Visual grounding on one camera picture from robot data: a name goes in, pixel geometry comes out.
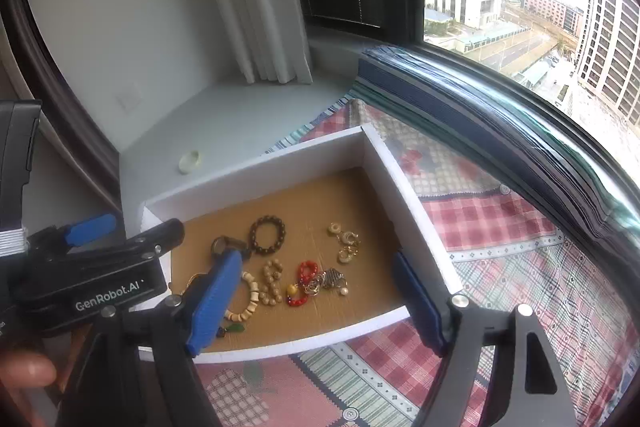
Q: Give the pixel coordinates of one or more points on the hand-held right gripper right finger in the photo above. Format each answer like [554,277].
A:
[417,302]

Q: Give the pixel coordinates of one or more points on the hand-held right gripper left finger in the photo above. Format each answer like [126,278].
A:
[215,302]

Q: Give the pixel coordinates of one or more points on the white drawer box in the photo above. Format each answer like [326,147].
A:
[310,207]

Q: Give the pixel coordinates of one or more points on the tall grey apartment tower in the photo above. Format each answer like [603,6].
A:
[610,32]

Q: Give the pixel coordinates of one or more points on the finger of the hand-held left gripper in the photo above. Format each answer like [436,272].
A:
[160,234]
[92,227]

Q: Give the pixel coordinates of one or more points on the low white building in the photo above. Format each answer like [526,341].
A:
[470,4]

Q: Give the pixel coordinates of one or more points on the small pale round lid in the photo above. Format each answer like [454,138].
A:
[190,162]

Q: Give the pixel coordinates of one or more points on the person's left hand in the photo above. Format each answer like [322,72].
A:
[25,369]

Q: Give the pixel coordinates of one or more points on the dark striped window frame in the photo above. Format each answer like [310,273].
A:
[475,107]

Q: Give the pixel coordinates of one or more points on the green pendant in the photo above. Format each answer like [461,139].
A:
[235,329]

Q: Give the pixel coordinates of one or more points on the brown brick building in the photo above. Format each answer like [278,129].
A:
[547,4]

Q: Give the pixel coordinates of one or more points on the dark wooden wall trim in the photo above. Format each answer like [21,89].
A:
[65,117]

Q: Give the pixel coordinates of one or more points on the gold earrings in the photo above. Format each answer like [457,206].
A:
[345,255]

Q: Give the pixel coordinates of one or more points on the patchwork blanket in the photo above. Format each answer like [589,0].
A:
[500,232]

